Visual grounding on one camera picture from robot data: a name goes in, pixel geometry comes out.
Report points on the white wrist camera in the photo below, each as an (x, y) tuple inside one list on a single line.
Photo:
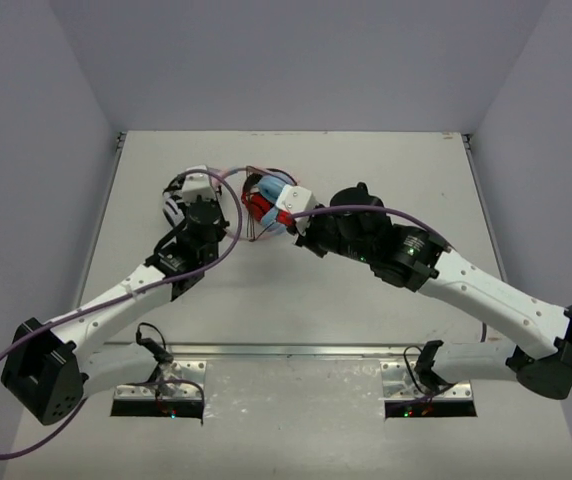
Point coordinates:
[(294, 205), (197, 185)]

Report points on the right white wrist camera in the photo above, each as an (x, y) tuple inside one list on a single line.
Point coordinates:
[(294, 205)]

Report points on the black white headphones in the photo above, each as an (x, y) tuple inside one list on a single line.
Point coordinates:
[(174, 208)]

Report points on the metal table edge rail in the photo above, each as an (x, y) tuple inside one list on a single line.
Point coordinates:
[(267, 350)]

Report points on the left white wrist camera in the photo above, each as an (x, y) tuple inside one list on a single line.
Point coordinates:
[(197, 185)]

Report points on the metal mounting bracket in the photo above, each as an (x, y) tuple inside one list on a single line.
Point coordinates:
[(182, 379), (396, 381)]

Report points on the red black headphones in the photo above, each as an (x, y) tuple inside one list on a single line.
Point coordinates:
[(259, 194)]

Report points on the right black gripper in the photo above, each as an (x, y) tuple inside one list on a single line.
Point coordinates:
[(306, 240)]

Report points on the left metal mounting bracket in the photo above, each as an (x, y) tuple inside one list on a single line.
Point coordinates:
[(182, 379)]

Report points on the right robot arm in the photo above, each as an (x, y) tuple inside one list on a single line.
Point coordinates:
[(536, 345)]

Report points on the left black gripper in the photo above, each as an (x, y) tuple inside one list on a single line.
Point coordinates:
[(174, 189)]

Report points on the pink blue cat-ear headphones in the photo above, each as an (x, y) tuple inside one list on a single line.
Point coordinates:
[(254, 231)]

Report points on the right metal mounting bracket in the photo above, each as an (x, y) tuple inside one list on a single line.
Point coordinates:
[(396, 381)]

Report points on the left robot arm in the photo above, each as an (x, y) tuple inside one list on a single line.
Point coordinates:
[(59, 364)]

